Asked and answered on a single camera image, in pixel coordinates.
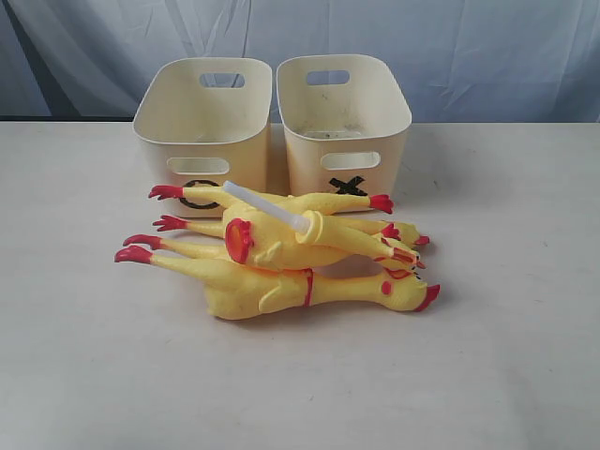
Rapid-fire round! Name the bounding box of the chicken neck with white squeaker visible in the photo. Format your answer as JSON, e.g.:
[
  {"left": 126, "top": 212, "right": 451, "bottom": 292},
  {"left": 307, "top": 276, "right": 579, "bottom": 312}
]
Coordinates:
[{"left": 222, "top": 179, "right": 422, "bottom": 269}]

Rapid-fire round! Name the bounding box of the yellow rubber chicken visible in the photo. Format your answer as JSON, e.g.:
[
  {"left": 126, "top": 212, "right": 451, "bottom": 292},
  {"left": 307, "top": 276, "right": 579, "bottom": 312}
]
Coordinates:
[
  {"left": 148, "top": 183, "right": 431, "bottom": 248},
  {"left": 114, "top": 234, "right": 441, "bottom": 320}
]

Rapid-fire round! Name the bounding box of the headless rubber chicken body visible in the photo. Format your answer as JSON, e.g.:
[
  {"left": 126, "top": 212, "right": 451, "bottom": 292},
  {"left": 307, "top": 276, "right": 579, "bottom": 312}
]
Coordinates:
[{"left": 223, "top": 192, "right": 422, "bottom": 272}]

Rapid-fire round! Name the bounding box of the cream bin marked X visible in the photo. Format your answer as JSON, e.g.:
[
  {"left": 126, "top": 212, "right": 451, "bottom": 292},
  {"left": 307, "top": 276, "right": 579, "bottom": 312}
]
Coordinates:
[{"left": 276, "top": 54, "right": 412, "bottom": 198}]

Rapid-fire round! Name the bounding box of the cream bin marked O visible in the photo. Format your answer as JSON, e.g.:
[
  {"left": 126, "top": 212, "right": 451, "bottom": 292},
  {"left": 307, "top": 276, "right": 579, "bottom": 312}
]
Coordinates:
[{"left": 132, "top": 57, "right": 273, "bottom": 192}]

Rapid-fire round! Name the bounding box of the blue-grey backdrop curtain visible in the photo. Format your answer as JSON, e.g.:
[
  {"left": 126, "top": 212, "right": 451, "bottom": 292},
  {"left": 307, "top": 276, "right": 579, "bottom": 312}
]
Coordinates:
[{"left": 1, "top": 1, "right": 599, "bottom": 122}]

